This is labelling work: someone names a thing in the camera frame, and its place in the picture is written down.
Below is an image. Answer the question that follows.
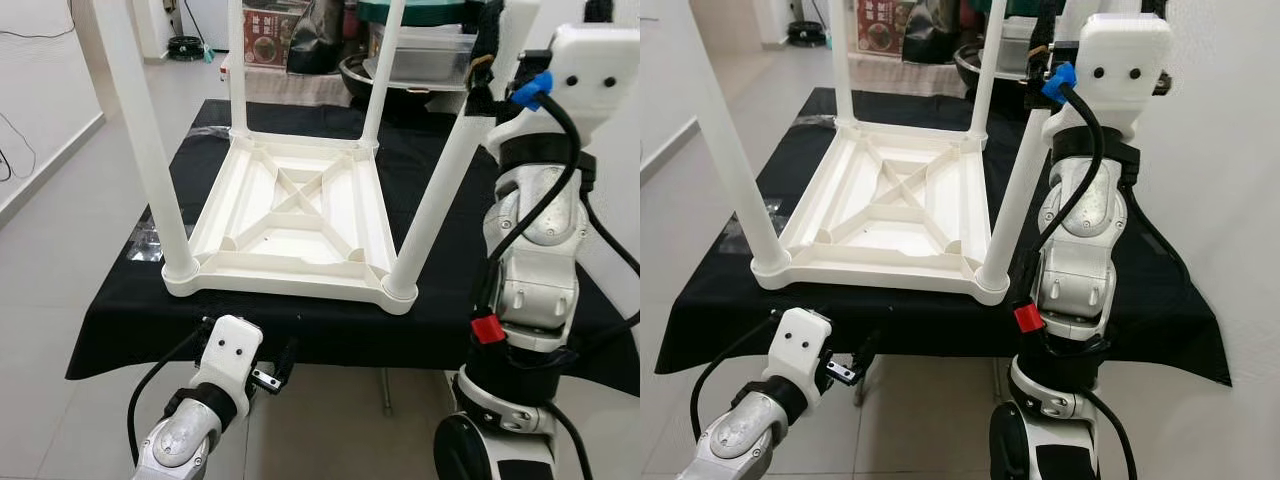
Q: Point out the white plastic table leg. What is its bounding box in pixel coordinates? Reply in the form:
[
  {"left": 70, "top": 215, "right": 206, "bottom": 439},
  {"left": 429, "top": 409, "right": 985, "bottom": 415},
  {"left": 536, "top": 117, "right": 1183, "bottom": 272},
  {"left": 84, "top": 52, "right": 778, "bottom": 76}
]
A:
[
  {"left": 975, "top": 0, "right": 1103, "bottom": 294},
  {"left": 962, "top": 0, "right": 1009, "bottom": 143},
  {"left": 383, "top": 0, "right": 543, "bottom": 303},
  {"left": 829, "top": 0, "right": 857, "bottom": 129},
  {"left": 357, "top": 0, "right": 408, "bottom": 153},
  {"left": 78, "top": 0, "right": 201, "bottom": 283},
  {"left": 685, "top": 0, "right": 793, "bottom": 276},
  {"left": 224, "top": 0, "right": 251, "bottom": 139}
]

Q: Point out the black tablecloth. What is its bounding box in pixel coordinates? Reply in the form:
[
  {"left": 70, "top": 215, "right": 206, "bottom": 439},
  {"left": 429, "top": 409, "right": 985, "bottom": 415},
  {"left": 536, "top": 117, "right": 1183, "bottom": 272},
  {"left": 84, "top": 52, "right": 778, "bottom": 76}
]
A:
[
  {"left": 64, "top": 97, "right": 641, "bottom": 398},
  {"left": 655, "top": 86, "right": 1234, "bottom": 388}
]

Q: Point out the black charger cable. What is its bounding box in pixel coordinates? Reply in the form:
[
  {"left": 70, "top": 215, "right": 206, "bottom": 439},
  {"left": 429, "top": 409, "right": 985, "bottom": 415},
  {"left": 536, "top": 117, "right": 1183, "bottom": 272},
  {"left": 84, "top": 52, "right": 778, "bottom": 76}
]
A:
[{"left": 0, "top": 108, "right": 39, "bottom": 184}]

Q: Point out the white plastic children table top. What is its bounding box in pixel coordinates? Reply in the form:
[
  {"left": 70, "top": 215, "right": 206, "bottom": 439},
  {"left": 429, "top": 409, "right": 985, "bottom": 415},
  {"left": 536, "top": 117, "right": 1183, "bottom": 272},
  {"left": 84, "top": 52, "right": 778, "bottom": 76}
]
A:
[
  {"left": 750, "top": 118, "right": 1011, "bottom": 306},
  {"left": 161, "top": 128, "right": 421, "bottom": 317}
]

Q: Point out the black wok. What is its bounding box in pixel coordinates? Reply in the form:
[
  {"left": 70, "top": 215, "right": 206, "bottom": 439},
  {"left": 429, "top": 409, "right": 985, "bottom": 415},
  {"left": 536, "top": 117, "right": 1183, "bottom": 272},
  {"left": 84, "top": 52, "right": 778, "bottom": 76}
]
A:
[
  {"left": 337, "top": 52, "right": 473, "bottom": 103},
  {"left": 950, "top": 42, "right": 1033, "bottom": 93}
]

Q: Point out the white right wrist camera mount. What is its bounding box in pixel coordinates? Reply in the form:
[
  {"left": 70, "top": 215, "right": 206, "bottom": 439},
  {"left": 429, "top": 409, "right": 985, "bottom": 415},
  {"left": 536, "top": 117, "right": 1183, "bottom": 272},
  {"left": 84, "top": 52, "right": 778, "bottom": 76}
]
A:
[
  {"left": 1040, "top": 12, "right": 1174, "bottom": 143},
  {"left": 484, "top": 23, "right": 641, "bottom": 153}
]

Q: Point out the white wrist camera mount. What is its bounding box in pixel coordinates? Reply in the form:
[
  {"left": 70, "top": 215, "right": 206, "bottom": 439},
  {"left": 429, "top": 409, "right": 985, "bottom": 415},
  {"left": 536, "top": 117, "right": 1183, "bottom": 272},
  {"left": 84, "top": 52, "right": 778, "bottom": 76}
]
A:
[
  {"left": 190, "top": 314, "right": 265, "bottom": 417},
  {"left": 484, "top": 23, "right": 641, "bottom": 153},
  {"left": 1040, "top": 12, "right": 1174, "bottom": 143},
  {"left": 761, "top": 306, "right": 834, "bottom": 408}
]

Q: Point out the clear box with red label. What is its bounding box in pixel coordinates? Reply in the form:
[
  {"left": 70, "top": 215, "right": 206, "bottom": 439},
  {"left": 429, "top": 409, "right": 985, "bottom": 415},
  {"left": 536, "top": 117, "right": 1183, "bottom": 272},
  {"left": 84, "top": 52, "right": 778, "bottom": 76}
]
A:
[
  {"left": 242, "top": 0, "right": 311, "bottom": 69},
  {"left": 857, "top": 0, "right": 918, "bottom": 57}
]

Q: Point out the clear plastic storage box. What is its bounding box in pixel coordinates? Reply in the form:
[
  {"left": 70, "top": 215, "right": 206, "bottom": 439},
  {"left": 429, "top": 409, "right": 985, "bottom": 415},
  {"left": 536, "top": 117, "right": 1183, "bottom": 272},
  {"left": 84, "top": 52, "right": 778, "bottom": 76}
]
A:
[
  {"left": 372, "top": 26, "right": 481, "bottom": 87},
  {"left": 998, "top": 14, "right": 1043, "bottom": 73}
]

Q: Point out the beige cloth covered stand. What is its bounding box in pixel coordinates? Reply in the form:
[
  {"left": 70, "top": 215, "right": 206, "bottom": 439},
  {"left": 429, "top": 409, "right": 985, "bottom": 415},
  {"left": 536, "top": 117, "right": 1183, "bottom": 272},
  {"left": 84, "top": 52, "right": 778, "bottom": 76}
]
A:
[
  {"left": 848, "top": 48, "right": 963, "bottom": 97},
  {"left": 220, "top": 58, "right": 353, "bottom": 107}
]

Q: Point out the clear tape cross patch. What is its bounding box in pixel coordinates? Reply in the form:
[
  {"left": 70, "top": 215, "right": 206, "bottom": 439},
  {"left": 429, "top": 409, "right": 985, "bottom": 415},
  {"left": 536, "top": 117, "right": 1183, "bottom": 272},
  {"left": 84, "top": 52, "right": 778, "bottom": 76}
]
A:
[
  {"left": 716, "top": 192, "right": 779, "bottom": 256},
  {"left": 128, "top": 222, "right": 167, "bottom": 265}
]

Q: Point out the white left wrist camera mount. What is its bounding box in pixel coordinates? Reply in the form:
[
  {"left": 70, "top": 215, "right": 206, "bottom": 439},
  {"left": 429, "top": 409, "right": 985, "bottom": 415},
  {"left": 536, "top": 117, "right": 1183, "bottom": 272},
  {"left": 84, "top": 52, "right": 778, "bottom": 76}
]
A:
[
  {"left": 761, "top": 306, "right": 834, "bottom": 408},
  {"left": 190, "top": 314, "right": 265, "bottom": 417}
]

